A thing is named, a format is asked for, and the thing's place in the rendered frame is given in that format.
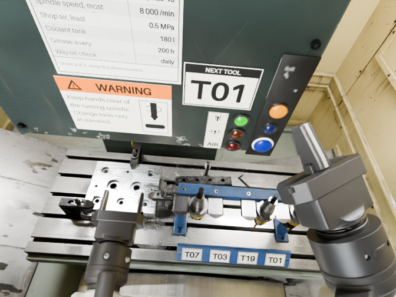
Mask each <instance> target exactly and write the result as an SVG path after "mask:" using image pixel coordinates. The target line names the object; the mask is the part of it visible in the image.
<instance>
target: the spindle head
mask: <svg viewBox="0 0 396 297"><path fill-rule="evenodd" d="M350 2H351V0H183V38H182V58H181V84H169V83H161V82H148V81H136V80H122V79H115V78H102V77H89V76H82V75H69V74H58V73H57V70H56V69H55V66H54V64H53V61H52V59H51V57H50V55H49V52H48V50H47V48H46V46H45V43H44V41H43V39H42V36H41V34H40V32H39V29H38V27H37V25H36V23H35V20H34V17H33V16H32V14H31V11H30V9H29V6H28V4H27V2H26V0H0V107H1V108H2V109H3V111H4V112H5V114H6V115H7V116H8V118H9V119H10V120H11V122H12V123H13V125H14V126H15V127H16V129H17V130H18V131H19V132H20V133H32V134H46V135H55V136H69V137H84V138H97V139H106V140H120V141H135V142H142V143H157V144H171V145H179V146H193V147H203V145H204V138H205V134H206V126H207V119H208V114H209V112H217V113H229V116H228V119H227V124H226V128H225V133H224V136H223V140H222V145H221V149H226V148H225V144H226V143H227V142H229V141H238V142H239V143H240V144H241V148H240V149H239V150H244V151H246V150H247V147H248V145H249V142H250V139H251V137H252V134H253V132H254V129H255V127H256V124H257V122H258V119H259V116H260V114H261V111H262V108H263V106H264V103H265V101H266V97H267V95H268V92H269V90H270V87H271V85H272V82H273V79H274V77H275V74H276V72H277V69H278V66H279V64H280V61H281V59H282V57H283V54H296V55H308V56H314V57H322V55H323V53H324V51H325V49H326V48H327V46H328V44H329V42H330V40H331V38H332V36H333V34H334V32H335V30H336V28H337V26H338V25H339V23H340V21H341V19H342V17H343V15H344V13H345V11H346V10H347V7H348V5H349V3H350ZM184 61H187V62H200V63H207V64H219V65H232V66H239V67H251V68H264V70H263V74H262V77H261V79H260V83H259V86H258V89H257V92H256V95H255V98H254V100H253V104H252V107H251V109H250V110H240V109H232V108H219V107H205V106H198V105H184V104H183V76H184ZM54 75H56V76H63V77H77V78H89V79H97V80H110V81H123V82H130V83H143V84H156V85H169V86H171V114H172V136H159V135H151V134H137V133H123V132H115V131H101V130H86V129H79V128H77V127H76V125H75V122H74V120H73V119H72V116H71V114H70V112H69V109H68V107H67V105H66V103H65V101H64V99H63V96H62V94H61V92H60V89H59V88H58V86H57V83H56V81H55V79H54ZM237 114H246V115H248V116H249V117H250V123H249V124H248V125H246V126H244V127H236V126H234V125H233V123H232V118H233V117H234V116H235V115H237ZM233 128H241V129H243V130H244V131H245V136H244V138H242V139H240V140H233V139H231V138H230V137H229V136H228V133H229V131H230V130H231V129H233Z"/></svg>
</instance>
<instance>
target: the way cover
mask: <svg viewBox="0 0 396 297"><path fill-rule="evenodd" d="M84 275H85V271H83V273H82V277H81V281H80V285H79V288H78V292H84V294H85V292H86V291H87V286H88V285H86V284H85V282H84V280H83V279H84ZM166 275H167V276H166ZM162 277H163V278H162ZM159 278H160V279H159ZM184 278H185V279H184ZM163 281H164V283H163ZM119 293H120V294H121V295H123V296H133V297H285V293H284V288H283V284H282V283H275V282H262V281H255V280H241V279H228V278H215V277H208V276H195V275H177V274H160V273H128V279H127V283H126V284H125V285H124V286H123V287H122V288H120V292H119Z"/></svg>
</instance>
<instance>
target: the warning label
mask: <svg viewBox="0 0 396 297"><path fill-rule="evenodd" d="M54 79H55V81H56V83H57V86H58V88H59V89H60V92H61V94H62V96H63V99H64V101H65V103H66V105H67V107H68V109H69V112H70V114H71V116H72V119H73V120H74V122H75V125H76V127H77V128H79V129H86V130H101V131H115V132H123V133H137V134H151V135H159V136H172V114H171V86H169V85H156V84H143V83H136V82H123V81H110V80H97V79H89V78H77V77H63V76H56V75H54Z"/></svg>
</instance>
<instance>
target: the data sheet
mask: <svg viewBox="0 0 396 297"><path fill-rule="evenodd" d="M26 2H27V4H28V6H29V9H30V11H31V14H32V16H33V17H34V20H35V23H36V25H37V27H38V29H39V32H40V34H41V36H42V39H43V41H44V43H45V46H46V48H47V50H48V52H49V55H50V57H51V59H52V61H53V64H54V66H55V69H56V71H57V73H58V74H69V75H82V76H89V77H102V78H115V79H122V80H136V81H148V82H155V83H169V84H181V77H182V38H183V0H26Z"/></svg>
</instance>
